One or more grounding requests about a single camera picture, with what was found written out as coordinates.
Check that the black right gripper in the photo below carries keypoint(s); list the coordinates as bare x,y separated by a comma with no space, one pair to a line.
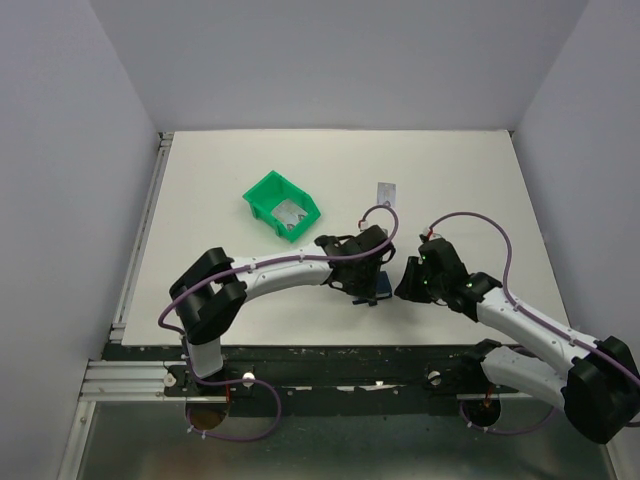
407,288

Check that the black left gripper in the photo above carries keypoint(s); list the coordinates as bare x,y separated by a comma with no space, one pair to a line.
367,291

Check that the blue leather card holder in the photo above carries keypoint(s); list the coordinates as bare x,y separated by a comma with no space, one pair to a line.
384,288

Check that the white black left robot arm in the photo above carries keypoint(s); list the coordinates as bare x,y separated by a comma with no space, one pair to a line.
209,295

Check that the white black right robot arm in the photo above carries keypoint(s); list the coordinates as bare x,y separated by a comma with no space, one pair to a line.
594,382

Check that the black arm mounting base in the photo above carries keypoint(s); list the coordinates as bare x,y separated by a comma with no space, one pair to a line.
340,380

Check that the silver card on table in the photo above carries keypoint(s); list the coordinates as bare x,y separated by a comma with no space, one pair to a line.
386,194

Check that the green plastic bin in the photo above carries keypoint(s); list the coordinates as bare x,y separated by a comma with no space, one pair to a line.
270,191

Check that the aluminium table edge rail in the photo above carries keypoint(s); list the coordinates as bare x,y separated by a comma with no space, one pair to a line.
118,323

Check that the aluminium front frame rail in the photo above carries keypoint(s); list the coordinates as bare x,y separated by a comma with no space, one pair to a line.
136,382

